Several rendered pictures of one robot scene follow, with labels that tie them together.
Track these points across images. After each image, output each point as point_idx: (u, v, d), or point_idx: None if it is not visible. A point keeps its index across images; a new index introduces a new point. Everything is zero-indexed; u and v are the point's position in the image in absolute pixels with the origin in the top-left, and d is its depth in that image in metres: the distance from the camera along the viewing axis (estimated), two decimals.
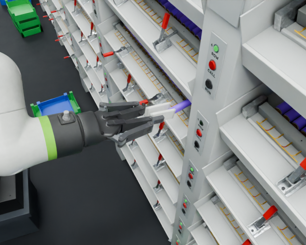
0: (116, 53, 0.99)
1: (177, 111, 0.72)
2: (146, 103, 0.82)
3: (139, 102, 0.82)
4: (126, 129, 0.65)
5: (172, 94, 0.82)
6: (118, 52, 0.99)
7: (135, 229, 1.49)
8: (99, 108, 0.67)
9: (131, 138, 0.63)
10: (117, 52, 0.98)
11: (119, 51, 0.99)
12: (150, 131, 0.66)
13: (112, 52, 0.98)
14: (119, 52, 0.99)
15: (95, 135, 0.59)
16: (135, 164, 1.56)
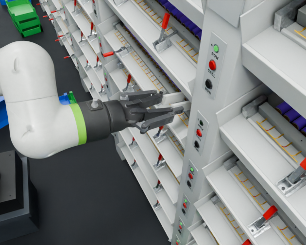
0: (116, 53, 0.99)
1: None
2: None
3: None
4: (148, 118, 0.69)
5: None
6: (118, 52, 0.99)
7: (135, 229, 1.49)
8: (121, 97, 0.71)
9: (153, 127, 0.67)
10: (117, 52, 0.98)
11: (119, 51, 0.99)
12: (172, 121, 0.70)
13: (112, 52, 0.98)
14: (119, 52, 0.99)
15: (120, 121, 0.63)
16: (135, 164, 1.56)
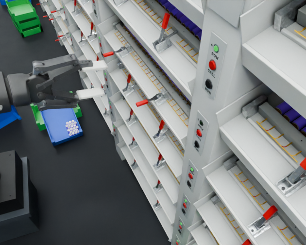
0: (116, 53, 0.99)
1: None
2: (146, 103, 0.82)
3: (139, 102, 0.82)
4: (53, 75, 0.66)
5: (172, 94, 0.82)
6: (118, 52, 0.99)
7: (135, 229, 1.49)
8: (37, 102, 0.71)
9: (50, 63, 0.64)
10: (117, 52, 0.98)
11: (119, 51, 0.99)
12: (75, 58, 0.65)
13: (112, 52, 0.98)
14: (119, 52, 0.99)
15: (17, 74, 0.64)
16: (135, 164, 1.56)
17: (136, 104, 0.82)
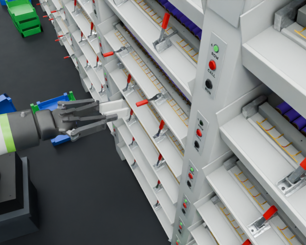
0: (116, 53, 0.99)
1: None
2: (146, 103, 0.82)
3: (139, 102, 0.82)
4: (76, 109, 0.75)
5: (172, 94, 0.82)
6: (118, 52, 0.99)
7: (135, 229, 1.49)
8: (69, 136, 0.70)
9: (71, 102, 0.77)
10: (117, 52, 0.98)
11: (119, 51, 0.99)
12: (91, 99, 0.79)
13: (112, 52, 0.98)
14: (119, 52, 0.99)
15: None
16: (135, 164, 1.56)
17: (136, 104, 0.82)
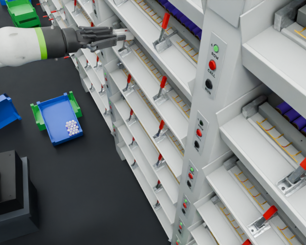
0: (124, 44, 0.98)
1: None
2: (162, 86, 0.81)
3: (165, 79, 0.80)
4: (93, 32, 0.92)
5: (178, 90, 0.82)
6: (124, 45, 0.98)
7: (135, 229, 1.49)
8: (89, 48, 0.87)
9: (89, 28, 0.94)
10: (125, 44, 0.98)
11: (124, 46, 0.98)
12: (106, 28, 0.95)
13: (126, 40, 0.97)
14: (124, 46, 0.98)
15: None
16: (135, 164, 1.56)
17: (165, 76, 0.80)
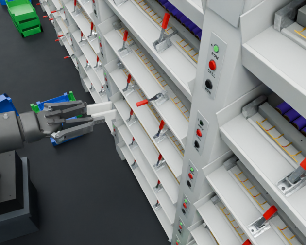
0: (124, 44, 0.98)
1: None
2: (146, 103, 0.82)
3: (139, 102, 0.82)
4: (62, 111, 0.73)
5: (176, 91, 0.82)
6: (124, 45, 0.98)
7: (135, 229, 1.49)
8: (54, 138, 0.68)
9: (58, 104, 0.75)
10: (125, 44, 0.98)
11: (124, 46, 0.98)
12: (79, 101, 0.77)
13: (126, 40, 0.97)
14: (124, 46, 0.98)
15: None
16: (135, 164, 1.56)
17: (136, 104, 0.82)
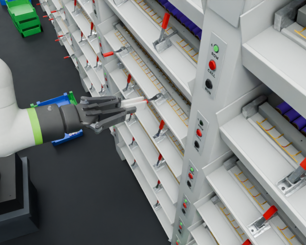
0: (116, 53, 0.99)
1: None
2: (146, 103, 0.82)
3: None
4: (97, 105, 0.78)
5: (172, 94, 0.82)
6: (118, 52, 0.99)
7: (135, 229, 1.49)
8: (93, 129, 0.72)
9: (93, 98, 0.79)
10: (117, 52, 0.98)
11: (119, 51, 0.99)
12: (112, 97, 0.81)
13: (112, 52, 0.98)
14: (119, 52, 0.99)
15: None
16: (135, 164, 1.56)
17: None
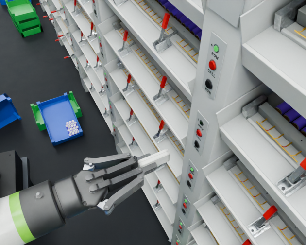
0: (124, 44, 0.98)
1: None
2: (162, 86, 0.81)
3: (165, 79, 0.80)
4: (107, 170, 0.58)
5: (178, 90, 0.82)
6: (124, 45, 0.98)
7: (135, 229, 1.49)
8: (102, 209, 0.54)
9: (101, 159, 0.60)
10: (125, 44, 0.98)
11: (124, 46, 0.98)
12: (127, 154, 0.60)
13: (126, 40, 0.97)
14: (124, 46, 0.98)
15: None
16: None
17: (165, 76, 0.80)
